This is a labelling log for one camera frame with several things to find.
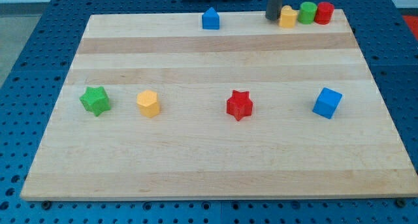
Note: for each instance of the green cylinder block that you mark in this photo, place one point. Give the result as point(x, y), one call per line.
point(307, 12)

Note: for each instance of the green star block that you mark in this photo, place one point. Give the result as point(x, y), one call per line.
point(95, 100)

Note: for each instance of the yellow hexagon block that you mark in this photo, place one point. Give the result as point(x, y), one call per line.
point(148, 103)

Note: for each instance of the blue cube block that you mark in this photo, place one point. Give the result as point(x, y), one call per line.
point(327, 103)

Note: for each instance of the yellow heart block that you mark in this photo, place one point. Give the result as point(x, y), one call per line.
point(288, 17)

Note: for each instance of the red star block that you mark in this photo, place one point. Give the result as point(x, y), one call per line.
point(239, 105)

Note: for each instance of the blue pentagon house block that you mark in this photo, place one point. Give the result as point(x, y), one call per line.
point(210, 19)

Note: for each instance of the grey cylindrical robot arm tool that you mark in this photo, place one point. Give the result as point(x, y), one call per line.
point(273, 8)

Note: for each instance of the red cylinder block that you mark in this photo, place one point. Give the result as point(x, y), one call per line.
point(324, 13)

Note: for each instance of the wooden board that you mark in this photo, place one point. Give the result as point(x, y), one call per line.
point(193, 149)

